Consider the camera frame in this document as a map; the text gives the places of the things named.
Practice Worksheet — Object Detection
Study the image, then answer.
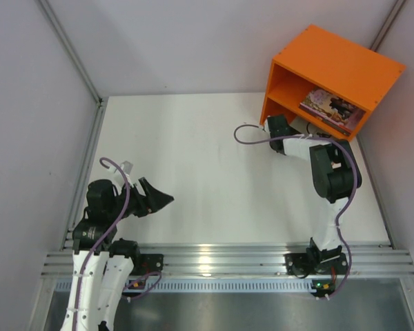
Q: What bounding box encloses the pale green Gatsby book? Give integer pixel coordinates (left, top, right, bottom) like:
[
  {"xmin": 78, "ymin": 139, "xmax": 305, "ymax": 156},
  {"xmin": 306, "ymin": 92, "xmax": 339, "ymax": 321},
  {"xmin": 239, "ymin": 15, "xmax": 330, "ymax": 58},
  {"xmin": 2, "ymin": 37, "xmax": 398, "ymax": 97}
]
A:
[{"xmin": 290, "ymin": 117, "xmax": 332, "ymax": 138}]

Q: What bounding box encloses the pink Shakespeare story book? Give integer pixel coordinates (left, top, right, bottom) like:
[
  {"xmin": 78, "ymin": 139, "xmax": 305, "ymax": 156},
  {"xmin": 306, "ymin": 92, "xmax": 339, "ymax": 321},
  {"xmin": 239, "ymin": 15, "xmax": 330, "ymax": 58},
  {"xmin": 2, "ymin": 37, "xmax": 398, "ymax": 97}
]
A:
[{"xmin": 299, "ymin": 87, "xmax": 364, "ymax": 133}]

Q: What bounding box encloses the dark cover paperback book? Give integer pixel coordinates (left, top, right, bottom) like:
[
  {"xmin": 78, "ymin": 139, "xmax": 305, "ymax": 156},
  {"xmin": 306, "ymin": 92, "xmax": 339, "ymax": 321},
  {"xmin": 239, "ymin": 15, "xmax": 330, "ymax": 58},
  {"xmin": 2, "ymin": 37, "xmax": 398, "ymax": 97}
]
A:
[{"xmin": 298, "ymin": 106, "xmax": 352, "ymax": 137}]

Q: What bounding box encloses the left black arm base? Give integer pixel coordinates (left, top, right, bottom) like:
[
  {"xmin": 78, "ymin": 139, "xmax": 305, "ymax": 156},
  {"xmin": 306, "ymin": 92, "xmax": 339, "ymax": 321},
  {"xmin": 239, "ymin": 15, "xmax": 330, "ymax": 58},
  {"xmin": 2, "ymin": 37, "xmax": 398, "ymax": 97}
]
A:
[{"xmin": 130, "ymin": 254, "xmax": 164, "ymax": 276}]

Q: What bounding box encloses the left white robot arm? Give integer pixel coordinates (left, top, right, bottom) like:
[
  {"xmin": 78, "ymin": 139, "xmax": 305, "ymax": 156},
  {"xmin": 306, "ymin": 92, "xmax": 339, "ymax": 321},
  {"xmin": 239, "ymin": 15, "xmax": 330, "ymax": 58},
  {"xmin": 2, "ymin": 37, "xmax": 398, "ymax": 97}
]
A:
[{"xmin": 61, "ymin": 178, "xmax": 174, "ymax": 330}]

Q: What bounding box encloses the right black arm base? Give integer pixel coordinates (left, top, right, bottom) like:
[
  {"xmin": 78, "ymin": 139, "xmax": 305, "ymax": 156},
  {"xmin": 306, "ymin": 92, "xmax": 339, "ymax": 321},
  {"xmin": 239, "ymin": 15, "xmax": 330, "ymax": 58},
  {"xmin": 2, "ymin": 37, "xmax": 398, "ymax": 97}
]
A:
[{"xmin": 285, "ymin": 253, "xmax": 317, "ymax": 279}]

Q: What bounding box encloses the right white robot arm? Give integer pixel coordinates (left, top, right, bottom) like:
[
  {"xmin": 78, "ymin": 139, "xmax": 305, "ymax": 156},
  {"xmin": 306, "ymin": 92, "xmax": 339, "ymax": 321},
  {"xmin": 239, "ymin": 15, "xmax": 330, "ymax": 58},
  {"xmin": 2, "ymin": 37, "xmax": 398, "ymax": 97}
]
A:
[{"xmin": 264, "ymin": 115, "xmax": 362, "ymax": 278}]

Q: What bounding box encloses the orange wooden shelf cabinet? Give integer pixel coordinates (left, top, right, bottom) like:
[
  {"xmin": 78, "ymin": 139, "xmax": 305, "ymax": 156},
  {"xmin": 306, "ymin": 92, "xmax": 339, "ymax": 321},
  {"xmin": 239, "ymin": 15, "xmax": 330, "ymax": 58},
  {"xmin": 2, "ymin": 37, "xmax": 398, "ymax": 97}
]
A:
[{"xmin": 259, "ymin": 25, "xmax": 406, "ymax": 141}]

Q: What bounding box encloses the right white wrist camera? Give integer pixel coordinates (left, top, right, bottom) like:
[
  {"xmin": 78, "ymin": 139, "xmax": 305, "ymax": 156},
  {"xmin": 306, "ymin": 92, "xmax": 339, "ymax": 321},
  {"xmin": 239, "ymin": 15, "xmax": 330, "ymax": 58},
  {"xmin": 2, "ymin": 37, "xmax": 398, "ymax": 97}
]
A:
[{"xmin": 260, "ymin": 126, "xmax": 270, "ymax": 133}]

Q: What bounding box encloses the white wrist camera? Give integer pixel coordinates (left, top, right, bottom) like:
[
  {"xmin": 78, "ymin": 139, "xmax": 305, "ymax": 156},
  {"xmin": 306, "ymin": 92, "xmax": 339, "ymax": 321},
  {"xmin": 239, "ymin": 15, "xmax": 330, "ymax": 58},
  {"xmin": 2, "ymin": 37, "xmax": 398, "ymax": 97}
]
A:
[
  {"xmin": 260, "ymin": 126, "xmax": 270, "ymax": 133},
  {"xmin": 108, "ymin": 161, "xmax": 132, "ymax": 186}
]

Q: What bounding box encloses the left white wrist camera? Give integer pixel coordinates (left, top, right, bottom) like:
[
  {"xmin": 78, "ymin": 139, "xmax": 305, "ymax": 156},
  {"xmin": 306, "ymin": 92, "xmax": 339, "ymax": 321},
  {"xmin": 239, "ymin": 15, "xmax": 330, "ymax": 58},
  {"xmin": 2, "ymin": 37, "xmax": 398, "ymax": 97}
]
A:
[{"xmin": 108, "ymin": 161, "xmax": 132, "ymax": 186}]

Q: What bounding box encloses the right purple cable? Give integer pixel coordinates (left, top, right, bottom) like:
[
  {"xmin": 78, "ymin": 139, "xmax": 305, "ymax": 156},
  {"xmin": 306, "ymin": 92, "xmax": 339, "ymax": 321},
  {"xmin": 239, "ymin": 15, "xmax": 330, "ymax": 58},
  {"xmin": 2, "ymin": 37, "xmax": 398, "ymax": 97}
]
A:
[{"xmin": 234, "ymin": 123, "xmax": 359, "ymax": 301}]

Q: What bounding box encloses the aluminium mounting rail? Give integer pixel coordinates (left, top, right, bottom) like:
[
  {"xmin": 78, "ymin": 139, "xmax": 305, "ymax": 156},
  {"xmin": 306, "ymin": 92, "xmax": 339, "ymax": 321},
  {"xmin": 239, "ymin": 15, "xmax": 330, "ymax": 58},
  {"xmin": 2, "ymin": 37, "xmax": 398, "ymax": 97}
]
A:
[{"xmin": 41, "ymin": 242, "xmax": 414, "ymax": 294}]

